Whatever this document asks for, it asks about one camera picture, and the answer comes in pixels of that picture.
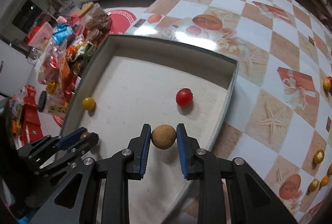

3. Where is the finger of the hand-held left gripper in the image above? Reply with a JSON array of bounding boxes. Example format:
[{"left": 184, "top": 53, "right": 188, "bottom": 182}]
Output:
[
  {"left": 16, "top": 127, "right": 89, "bottom": 160},
  {"left": 33, "top": 133, "right": 99, "bottom": 176}
]

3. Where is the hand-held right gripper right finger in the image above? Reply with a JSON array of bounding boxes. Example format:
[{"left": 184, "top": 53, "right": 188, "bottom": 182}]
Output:
[{"left": 176, "top": 123, "right": 299, "bottom": 224}]

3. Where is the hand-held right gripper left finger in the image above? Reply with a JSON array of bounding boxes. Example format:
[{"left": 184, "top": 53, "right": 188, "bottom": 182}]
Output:
[{"left": 29, "top": 124, "right": 152, "bottom": 224}]

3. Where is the large brown round longan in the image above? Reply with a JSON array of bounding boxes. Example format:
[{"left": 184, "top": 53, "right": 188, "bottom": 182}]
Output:
[{"left": 151, "top": 124, "right": 177, "bottom": 150}]

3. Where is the shallow white cardboard tray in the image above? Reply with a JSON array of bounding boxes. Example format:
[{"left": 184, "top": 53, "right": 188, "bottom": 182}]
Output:
[{"left": 60, "top": 34, "right": 238, "bottom": 224}]

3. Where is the clear jar with black lid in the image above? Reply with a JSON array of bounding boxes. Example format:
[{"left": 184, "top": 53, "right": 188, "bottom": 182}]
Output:
[{"left": 38, "top": 91, "right": 69, "bottom": 116}]

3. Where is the stack of red boxes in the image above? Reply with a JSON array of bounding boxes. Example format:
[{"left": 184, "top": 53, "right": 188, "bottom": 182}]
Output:
[{"left": 9, "top": 84, "right": 44, "bottom": 145}]

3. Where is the red cherry tomato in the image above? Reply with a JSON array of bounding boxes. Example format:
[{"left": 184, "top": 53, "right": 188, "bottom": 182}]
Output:
[{"left": 176, "top": 88, "right": 194, "bottom": 107}]

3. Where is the pile of snack packets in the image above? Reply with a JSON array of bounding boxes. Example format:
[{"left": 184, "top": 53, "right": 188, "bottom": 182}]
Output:
[{"left": 26, "top": 16, "right": 104, "bottom": 100}]

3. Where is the plastic jar with tan lid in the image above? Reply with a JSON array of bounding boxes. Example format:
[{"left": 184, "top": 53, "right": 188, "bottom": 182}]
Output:
[{"left": 78, "top": 2, "right": 112, "bottom": 41}]

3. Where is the dark television screen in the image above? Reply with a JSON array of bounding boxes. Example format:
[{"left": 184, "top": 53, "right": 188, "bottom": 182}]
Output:
[{"left": 11, "top": 0, "right": 43, "bottom": 34}]

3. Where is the checkered printed tablecloth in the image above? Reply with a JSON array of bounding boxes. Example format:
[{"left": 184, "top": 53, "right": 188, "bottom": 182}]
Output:
[{"left": 124, "top": 0, "right": 332, "bottom": 224}]

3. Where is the red round mat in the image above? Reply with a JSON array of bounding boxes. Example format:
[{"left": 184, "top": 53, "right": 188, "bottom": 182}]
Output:
[{"left": 67, "top": 8, "right": 137, "bottom": 35}]

